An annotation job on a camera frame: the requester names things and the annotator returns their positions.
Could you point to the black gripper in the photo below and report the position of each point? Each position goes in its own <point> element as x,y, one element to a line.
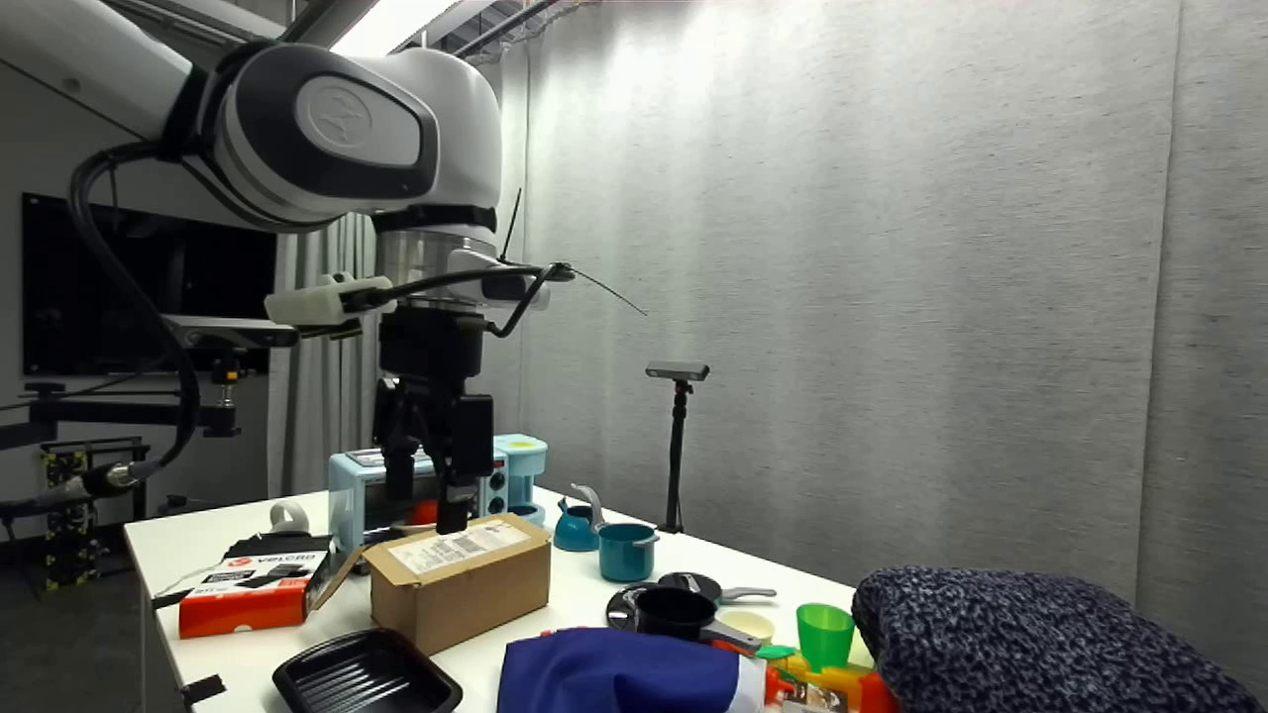
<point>435,352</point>

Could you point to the blue cloth with white band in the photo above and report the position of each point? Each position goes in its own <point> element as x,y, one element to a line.
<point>607,677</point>

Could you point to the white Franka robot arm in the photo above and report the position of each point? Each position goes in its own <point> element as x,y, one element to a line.
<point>329,121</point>

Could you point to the brown cardboard box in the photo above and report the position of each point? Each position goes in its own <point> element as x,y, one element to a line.
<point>456,587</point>

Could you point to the teal toy kettle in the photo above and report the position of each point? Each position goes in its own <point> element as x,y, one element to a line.
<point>578,527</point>

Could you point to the black tool on box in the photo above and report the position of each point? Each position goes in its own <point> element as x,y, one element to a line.
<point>279,539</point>

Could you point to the black ribbed grill tray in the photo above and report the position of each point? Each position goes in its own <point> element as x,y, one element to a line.
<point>361,677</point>

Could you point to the orange red flat box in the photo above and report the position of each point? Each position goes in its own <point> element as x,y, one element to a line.
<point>245,608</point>

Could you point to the black lid with silver knob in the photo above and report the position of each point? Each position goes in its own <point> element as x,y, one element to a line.
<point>621,608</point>

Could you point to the black mug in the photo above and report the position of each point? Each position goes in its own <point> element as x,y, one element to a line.
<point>677,616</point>

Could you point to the small dark frying pan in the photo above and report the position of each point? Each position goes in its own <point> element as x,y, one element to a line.
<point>706,586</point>

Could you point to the black table clamp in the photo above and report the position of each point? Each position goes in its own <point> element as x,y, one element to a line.
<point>199,689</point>

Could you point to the black metal rack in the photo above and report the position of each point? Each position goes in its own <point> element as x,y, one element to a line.
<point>82,508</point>

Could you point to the pale yellow plate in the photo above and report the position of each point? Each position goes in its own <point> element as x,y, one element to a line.
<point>749,624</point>

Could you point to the green plastic cup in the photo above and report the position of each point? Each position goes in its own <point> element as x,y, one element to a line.
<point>826,634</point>

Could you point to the orange toy food pile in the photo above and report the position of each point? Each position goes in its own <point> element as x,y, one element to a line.
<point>834,690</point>

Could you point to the speckled dark blue cushion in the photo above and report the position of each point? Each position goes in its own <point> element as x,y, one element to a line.
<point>1032,649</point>

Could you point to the black camera on stand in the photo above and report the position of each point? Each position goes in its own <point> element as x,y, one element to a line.
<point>681,397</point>

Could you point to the black wall monitor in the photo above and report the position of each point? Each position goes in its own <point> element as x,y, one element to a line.
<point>82,304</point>

